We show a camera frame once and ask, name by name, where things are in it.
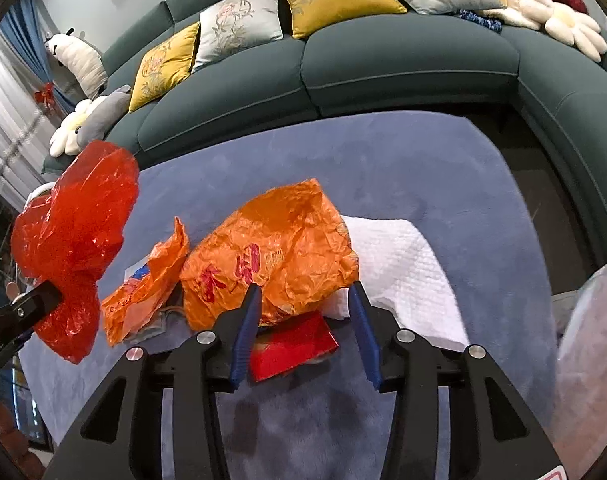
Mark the blue knitted cloth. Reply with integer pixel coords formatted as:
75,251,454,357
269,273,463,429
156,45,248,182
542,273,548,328
455,8,505,34

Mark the teal green sofa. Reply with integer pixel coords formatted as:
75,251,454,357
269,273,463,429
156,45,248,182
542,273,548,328
40,0,607,281

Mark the grey plush toy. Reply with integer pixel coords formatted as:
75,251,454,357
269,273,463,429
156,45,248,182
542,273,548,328
75,84,133,149

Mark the white plush toy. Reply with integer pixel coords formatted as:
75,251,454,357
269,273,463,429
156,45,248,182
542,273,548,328
44,28,108,100

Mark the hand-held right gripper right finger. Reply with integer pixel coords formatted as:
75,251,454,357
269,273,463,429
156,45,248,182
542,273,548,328
347,281,564,480

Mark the small orange plastic bag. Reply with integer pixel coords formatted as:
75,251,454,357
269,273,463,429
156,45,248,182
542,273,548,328
101,217,190,347

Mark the white paper towel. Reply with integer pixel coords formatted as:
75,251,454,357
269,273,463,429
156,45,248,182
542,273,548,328
327,214,470,347

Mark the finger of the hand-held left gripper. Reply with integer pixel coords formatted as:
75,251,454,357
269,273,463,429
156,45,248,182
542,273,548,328
0,328,35,369
0,280,65,334

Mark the blue curtain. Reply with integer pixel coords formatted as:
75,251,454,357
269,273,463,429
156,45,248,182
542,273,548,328
0,0,55,107

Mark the red plastic bag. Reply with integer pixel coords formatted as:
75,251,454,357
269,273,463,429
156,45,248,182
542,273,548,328
10,140,141,364

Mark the white sheer curtain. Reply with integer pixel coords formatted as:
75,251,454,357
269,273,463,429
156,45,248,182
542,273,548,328
0,35,50,213

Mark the blue table cloth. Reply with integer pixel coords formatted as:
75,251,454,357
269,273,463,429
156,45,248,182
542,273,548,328
16,109,570,480

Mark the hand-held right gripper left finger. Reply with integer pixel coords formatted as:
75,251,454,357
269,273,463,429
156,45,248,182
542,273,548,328
43,283,264,480

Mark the red bow tieback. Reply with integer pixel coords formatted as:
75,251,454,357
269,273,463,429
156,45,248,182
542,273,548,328
32,82,57,110

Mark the red flat packet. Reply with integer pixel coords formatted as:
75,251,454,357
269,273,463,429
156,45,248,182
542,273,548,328
249,310,341,384

